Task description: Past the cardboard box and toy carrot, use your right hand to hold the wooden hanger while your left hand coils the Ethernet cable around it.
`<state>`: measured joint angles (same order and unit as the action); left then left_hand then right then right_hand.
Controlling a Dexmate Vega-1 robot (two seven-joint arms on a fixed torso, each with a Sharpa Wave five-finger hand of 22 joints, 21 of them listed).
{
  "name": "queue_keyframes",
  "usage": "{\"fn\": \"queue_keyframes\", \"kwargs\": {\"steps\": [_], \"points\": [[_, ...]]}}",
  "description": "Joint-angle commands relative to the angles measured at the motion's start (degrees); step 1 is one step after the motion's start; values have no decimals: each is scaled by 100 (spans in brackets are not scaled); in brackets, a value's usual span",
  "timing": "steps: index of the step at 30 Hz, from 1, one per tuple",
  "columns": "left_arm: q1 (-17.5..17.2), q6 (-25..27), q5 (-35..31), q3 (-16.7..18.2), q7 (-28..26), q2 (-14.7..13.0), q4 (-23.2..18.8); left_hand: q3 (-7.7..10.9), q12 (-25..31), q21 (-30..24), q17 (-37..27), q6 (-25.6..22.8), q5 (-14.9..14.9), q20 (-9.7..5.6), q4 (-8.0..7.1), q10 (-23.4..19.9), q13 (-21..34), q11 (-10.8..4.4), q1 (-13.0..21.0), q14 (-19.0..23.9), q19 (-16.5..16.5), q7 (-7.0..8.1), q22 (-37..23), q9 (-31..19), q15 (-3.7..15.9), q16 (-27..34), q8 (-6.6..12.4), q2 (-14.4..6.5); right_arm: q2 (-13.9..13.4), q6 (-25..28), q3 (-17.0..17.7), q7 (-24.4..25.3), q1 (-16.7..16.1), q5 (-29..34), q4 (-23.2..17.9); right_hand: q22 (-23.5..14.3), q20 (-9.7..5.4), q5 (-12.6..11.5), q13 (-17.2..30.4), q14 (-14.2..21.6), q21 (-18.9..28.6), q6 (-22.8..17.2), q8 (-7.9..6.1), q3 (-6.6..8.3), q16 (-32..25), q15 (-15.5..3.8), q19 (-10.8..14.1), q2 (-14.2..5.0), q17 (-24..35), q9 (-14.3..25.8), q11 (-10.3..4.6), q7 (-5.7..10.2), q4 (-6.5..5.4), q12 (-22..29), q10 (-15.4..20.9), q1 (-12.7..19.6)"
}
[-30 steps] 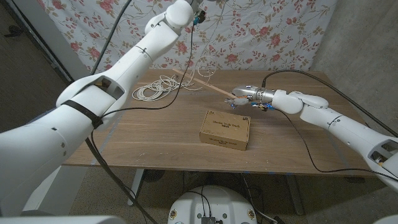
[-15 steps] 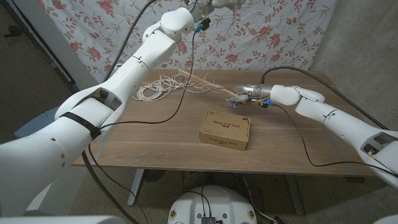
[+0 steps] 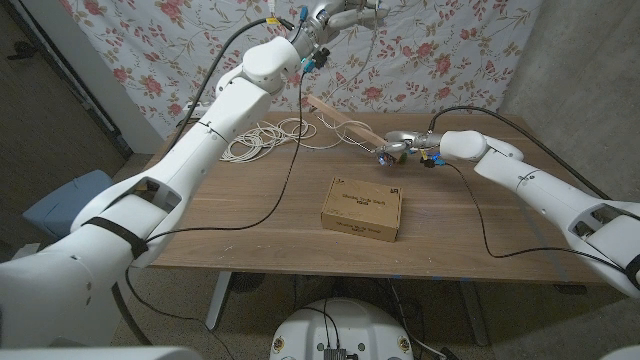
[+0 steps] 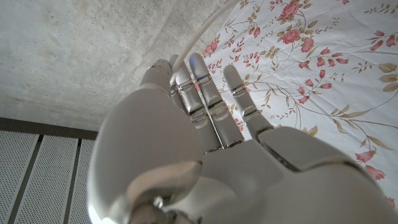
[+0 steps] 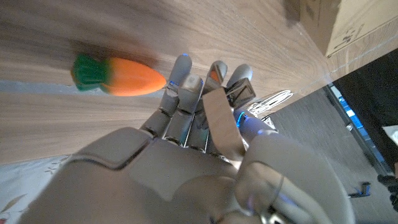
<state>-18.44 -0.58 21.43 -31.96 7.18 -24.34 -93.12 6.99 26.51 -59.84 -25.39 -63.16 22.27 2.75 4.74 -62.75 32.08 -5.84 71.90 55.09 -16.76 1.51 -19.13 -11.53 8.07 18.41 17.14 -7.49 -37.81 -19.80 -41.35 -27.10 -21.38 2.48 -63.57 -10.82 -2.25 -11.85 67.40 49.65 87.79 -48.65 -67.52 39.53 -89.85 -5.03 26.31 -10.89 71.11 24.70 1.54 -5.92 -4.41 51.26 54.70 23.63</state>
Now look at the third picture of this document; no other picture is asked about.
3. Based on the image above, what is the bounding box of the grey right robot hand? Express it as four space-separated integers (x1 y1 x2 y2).
377 130 444 167

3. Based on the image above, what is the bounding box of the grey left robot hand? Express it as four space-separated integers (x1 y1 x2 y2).
304 0 391 46

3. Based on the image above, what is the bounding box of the white Ethernet cable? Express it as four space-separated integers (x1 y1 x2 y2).
219 4 381 164

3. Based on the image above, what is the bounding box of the brown cardboard box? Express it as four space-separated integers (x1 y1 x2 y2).
320 176 403 244

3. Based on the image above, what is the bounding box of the floral backdrop cloth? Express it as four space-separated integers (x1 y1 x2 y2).
59 0 544 141

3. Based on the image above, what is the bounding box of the white power strip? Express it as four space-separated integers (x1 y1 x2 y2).
182 101 211 119

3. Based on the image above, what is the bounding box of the metal table leg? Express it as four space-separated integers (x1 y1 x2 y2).
459 280 490 347
204 271 234 332

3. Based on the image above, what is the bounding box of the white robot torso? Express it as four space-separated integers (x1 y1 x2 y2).
269 298 415 360

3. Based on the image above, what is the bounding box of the blue padded stool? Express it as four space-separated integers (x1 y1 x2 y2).
22 169 114 241

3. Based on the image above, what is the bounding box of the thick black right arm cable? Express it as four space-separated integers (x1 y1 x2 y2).
428 105 614 201

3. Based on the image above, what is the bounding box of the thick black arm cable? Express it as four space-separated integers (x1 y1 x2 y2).
428 105 614 201
112 17 296 346

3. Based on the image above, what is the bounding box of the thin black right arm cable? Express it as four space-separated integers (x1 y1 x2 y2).
444 162 629 274

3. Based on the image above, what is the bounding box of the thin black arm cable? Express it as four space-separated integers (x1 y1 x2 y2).
444 162 629 274
124 64 321 360

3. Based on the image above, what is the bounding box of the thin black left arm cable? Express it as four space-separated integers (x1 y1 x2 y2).
124 64 321 360

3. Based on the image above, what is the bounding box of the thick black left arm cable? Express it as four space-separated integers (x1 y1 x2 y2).
112 17 296 346

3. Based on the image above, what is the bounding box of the black door handle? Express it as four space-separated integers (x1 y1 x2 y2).
7 40 39 61

